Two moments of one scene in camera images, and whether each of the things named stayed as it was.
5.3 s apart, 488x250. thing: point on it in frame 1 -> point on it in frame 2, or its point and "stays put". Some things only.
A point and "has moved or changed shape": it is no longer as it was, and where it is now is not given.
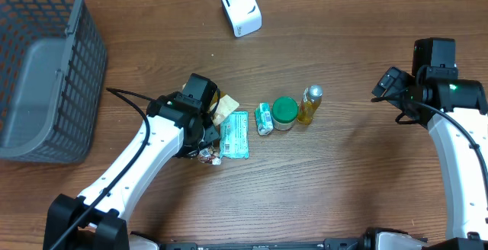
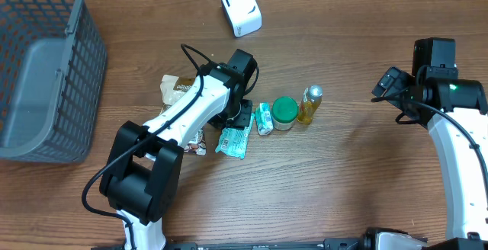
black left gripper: [209, 132] -> [239, 120]
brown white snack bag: [222, 106] has moved or changed shape
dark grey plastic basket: [53, 68] stays put
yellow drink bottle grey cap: [311, 99] stays put
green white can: [284, 113] stays put
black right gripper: [390, 85] stays put
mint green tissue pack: [234, 139] has moved or changed shape
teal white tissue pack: [264, 119] stays put
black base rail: [329, 244] stays put
